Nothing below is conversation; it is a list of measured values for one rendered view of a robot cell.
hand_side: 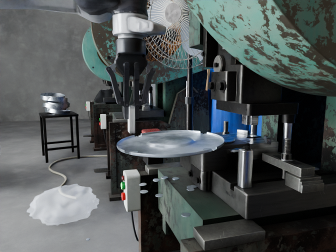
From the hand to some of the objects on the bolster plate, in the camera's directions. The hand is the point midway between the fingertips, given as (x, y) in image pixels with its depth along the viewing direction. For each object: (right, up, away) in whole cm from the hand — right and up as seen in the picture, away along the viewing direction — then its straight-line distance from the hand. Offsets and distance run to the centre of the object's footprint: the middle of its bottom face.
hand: (131, 119), depth 76 cm
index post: (+28, -16, -8) cm, 33 cm away
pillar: (+43, -11, +6) cm, 45 cm away
